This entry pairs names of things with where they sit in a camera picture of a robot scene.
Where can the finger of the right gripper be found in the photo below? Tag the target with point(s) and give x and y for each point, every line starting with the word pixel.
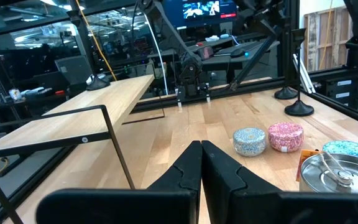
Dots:
pixel 196 90
pixel 191 90

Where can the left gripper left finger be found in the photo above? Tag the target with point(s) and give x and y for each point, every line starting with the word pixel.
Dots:
pixel 166 205

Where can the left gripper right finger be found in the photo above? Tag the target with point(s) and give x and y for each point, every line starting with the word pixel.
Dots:
pixel 244 205

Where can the grey patterned round candle tin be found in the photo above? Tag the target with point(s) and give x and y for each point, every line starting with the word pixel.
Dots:
pixel 249 141

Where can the tall tin with brown label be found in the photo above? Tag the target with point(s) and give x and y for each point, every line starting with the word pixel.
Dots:
pixel 315 174

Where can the pink patterned round candle tin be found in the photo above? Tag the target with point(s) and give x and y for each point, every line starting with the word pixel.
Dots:
pixel 285 137

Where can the black candlestick holder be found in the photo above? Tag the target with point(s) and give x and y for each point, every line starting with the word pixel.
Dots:
pixel 286 94
pixel 299 109
pixel 98 84

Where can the teal patterned round candle tin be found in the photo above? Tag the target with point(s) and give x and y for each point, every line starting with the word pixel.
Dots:
pixel 350 149

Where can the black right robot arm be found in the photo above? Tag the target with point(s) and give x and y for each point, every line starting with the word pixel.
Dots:
pixel 168 31

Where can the black smartphone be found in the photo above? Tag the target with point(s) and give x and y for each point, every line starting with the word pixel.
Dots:
pixel 206 53

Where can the black office desk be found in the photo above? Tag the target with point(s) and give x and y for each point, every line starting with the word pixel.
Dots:
pixel 222 62

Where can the black computer mouse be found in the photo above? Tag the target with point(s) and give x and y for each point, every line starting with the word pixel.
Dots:
pixel 237 53

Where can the grey office chair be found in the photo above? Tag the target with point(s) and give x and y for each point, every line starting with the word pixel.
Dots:
pixel 73 70

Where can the black controller box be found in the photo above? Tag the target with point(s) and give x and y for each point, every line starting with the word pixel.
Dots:
pixel 331 93

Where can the wooden plank panel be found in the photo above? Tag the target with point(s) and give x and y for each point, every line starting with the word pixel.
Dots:
pixel 328 37

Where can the black aluminium rig frame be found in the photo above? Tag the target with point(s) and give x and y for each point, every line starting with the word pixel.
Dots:
pixel 157 104

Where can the wall monitor screen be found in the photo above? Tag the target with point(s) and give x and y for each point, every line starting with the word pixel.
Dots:
pixel 172 12

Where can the wooden shelf with black frame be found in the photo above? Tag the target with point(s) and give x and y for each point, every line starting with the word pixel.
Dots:
pixel 73 118

